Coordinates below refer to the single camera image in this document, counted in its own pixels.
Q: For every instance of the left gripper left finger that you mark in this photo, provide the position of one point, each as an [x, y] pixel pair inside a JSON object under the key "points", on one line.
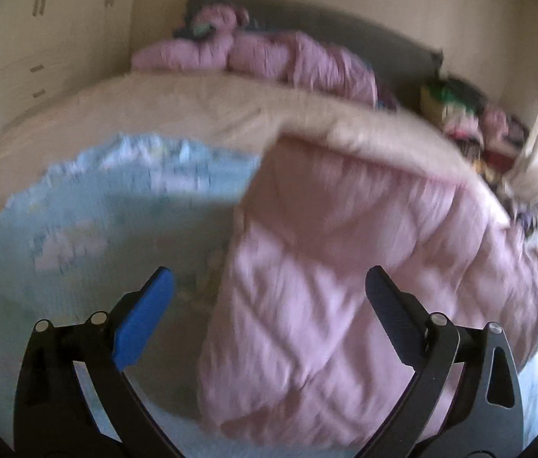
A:
{"points": [[51, 415]]}

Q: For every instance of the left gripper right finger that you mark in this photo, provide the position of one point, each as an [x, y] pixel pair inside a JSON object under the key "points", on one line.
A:
{"points": [[485, 416]]}

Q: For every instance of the light pink quilted coat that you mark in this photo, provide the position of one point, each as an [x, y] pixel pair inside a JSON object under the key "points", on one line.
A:
{"points": [[294, 353]]}

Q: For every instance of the pile of folded clothes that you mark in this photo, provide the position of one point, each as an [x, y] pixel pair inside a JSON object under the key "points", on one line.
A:
{"points": [[488, 137]]}

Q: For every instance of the blue Hello Kitty bedsheet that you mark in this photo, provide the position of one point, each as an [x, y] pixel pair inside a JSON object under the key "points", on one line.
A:
{"points": [[96, 227]]}

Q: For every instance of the beige bed blanket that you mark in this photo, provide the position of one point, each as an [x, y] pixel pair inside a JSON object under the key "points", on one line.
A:
{"points": [[228, 111]]}

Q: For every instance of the grey upholstered headboard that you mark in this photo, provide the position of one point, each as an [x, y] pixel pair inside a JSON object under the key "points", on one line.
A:
{"points": [[399, 63]]}

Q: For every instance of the cream built-in wardrobe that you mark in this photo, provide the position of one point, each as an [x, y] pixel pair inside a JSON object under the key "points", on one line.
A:
{"points": [[52, 47]]}

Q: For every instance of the pink puffer jacket at headboard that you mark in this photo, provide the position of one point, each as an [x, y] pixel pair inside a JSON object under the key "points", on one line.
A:
{"points": [[219, 38]]}

